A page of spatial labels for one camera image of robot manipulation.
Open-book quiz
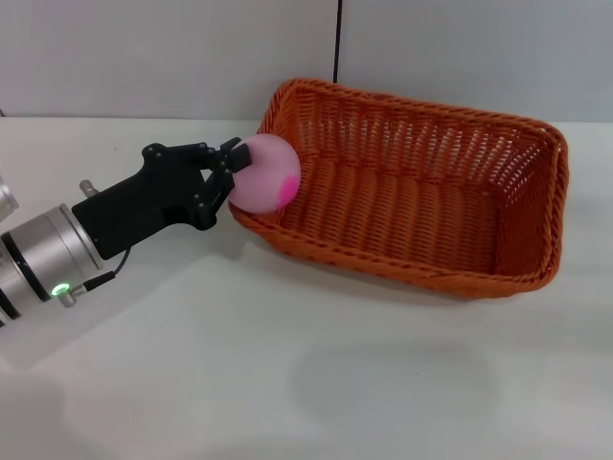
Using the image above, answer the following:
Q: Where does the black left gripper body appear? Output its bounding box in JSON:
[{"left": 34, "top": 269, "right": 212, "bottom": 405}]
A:
[{"left": 71, "top": 142, "right": 216, "bottom": 262}]

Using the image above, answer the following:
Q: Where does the pink peach toy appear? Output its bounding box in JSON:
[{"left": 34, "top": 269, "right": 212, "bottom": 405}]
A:
[{"left": 228, "top": 133, "right": 302, "bottom": 215}]

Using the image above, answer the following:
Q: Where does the orange woven wicker basket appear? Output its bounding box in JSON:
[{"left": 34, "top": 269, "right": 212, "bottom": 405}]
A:
[{"left": 228, "top": 77, "right": 570, "bottom": 301}]

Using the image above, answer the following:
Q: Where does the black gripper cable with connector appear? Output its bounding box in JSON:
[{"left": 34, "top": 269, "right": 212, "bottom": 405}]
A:
[{"left": 71, "top": 246, "right": 133, "bottom": 294}]

